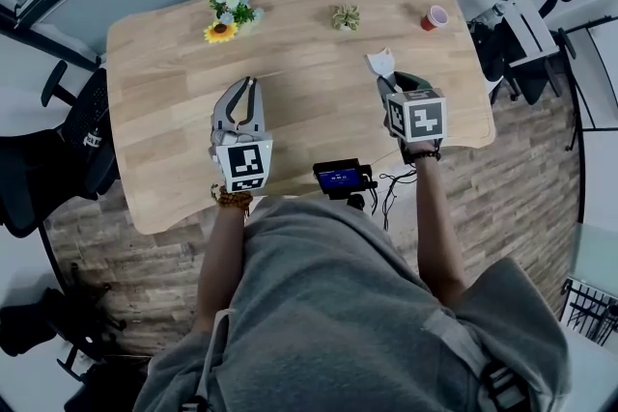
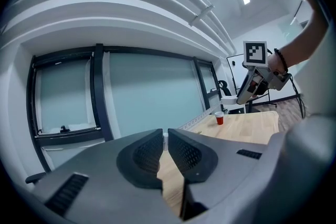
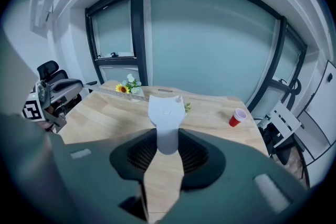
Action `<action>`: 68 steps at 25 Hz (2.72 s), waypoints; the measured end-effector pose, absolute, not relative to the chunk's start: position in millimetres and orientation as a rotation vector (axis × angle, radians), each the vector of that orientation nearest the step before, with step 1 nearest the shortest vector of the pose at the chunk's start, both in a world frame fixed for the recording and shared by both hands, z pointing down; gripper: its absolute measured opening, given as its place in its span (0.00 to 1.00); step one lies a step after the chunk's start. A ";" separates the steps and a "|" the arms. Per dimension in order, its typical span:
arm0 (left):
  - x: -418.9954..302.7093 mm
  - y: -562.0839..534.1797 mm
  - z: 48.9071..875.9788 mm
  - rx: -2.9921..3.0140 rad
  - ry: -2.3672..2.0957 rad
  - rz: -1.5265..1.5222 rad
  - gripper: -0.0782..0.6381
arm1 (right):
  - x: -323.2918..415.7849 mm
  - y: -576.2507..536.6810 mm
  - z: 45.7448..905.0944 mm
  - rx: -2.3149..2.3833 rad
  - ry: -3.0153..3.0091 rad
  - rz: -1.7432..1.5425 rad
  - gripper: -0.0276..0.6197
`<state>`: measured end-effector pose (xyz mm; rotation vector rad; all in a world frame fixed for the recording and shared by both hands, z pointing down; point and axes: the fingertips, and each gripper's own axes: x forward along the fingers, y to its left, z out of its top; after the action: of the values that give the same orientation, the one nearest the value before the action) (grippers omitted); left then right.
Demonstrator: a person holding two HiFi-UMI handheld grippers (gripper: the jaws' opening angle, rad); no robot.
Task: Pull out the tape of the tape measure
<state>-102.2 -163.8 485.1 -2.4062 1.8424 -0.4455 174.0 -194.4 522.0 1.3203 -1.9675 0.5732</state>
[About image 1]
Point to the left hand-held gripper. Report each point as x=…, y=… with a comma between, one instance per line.
x=244, y=164

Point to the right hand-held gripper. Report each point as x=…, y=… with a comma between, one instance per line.
x=420, y=118

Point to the small white object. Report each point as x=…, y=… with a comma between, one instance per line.
x=380, y=62

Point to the person's left forearm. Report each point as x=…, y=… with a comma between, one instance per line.
x=222, y=265

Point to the person's right forearm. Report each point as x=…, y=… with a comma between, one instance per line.
x=437, y=231

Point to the red cup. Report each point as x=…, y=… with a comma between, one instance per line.
x=429, y=20

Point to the artificial flower bouquet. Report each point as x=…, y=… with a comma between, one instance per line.
x=222, y=31

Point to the small potted succulent plant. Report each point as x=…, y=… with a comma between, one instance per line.
x=345, y=17

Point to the small black monitor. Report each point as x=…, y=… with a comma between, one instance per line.
x=340, y=177

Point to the black tripod head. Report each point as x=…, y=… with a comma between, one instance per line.
x=356, y=201

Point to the black office chair with headrest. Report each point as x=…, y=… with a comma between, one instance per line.
x=531, y=87

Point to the white slatted chair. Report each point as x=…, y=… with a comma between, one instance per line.
x=531, y=29

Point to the black mesh office chair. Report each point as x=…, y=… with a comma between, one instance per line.
x=89, y=106

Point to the white board on black stand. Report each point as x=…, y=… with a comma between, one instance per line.
x=603, y=82

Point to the person's grey shirt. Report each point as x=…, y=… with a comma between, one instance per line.
x=338, y=313

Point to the black swivel chair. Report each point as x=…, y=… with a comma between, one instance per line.
x=24, y=323

